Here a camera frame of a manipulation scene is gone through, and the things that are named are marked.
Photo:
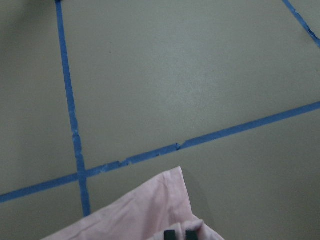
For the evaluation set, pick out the pink Snoopy t-shirt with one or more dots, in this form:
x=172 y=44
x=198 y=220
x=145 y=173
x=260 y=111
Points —
x=145 y=213

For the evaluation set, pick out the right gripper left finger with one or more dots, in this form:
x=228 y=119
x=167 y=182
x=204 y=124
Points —
x=169 y=235

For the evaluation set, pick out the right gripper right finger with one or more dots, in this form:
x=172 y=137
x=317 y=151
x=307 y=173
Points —
x=191 y=235

